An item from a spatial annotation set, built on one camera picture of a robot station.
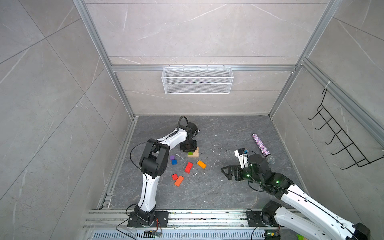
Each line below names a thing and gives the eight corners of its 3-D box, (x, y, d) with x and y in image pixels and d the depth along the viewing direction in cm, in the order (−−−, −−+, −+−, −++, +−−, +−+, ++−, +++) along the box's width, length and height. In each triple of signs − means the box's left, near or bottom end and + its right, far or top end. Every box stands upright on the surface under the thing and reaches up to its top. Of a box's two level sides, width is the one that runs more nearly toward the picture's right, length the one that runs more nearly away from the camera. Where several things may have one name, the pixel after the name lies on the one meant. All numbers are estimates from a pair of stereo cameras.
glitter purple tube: (268, 165, 95) (270, 162, 91) (250, 137, 109) (252, 133, 106) (273, 164, 95) (276, 161, 92) (255, 136, 110) (257, 132, 106)
